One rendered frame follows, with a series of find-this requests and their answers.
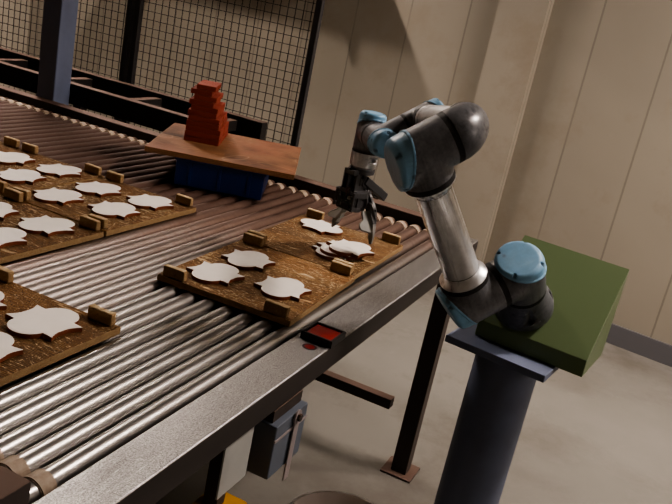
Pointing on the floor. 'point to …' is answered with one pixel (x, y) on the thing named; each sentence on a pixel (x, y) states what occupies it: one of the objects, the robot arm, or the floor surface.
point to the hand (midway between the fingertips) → (352, 235)
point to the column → (488, 419)
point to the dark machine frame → (118, 97)
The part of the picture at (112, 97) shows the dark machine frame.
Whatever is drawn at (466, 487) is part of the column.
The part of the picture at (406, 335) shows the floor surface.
